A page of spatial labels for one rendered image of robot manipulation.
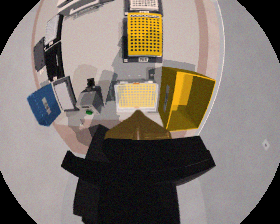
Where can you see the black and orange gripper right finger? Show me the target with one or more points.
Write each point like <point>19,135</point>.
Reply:
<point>151,130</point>

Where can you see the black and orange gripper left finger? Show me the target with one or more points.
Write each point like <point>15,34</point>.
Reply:
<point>126,129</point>

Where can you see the yellow open-top bin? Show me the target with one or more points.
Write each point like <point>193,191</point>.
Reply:
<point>191,98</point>

